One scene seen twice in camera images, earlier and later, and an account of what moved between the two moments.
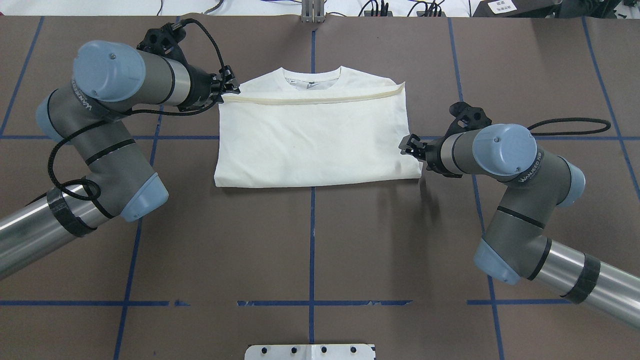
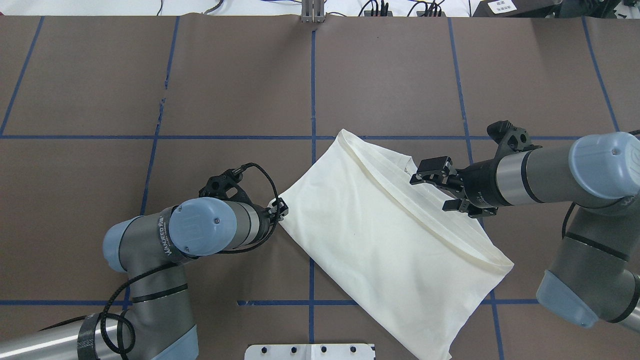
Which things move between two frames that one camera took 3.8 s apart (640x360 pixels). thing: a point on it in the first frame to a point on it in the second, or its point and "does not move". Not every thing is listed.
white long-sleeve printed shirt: x=280 y=129 to x=415 y=271
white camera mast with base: x=311 y=352 does not move
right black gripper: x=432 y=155 to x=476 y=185
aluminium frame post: x=312 y=11 does not move
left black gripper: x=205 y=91 to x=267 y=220
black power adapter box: x=516 y=8 does not move
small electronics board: x=368 y=13 does not move
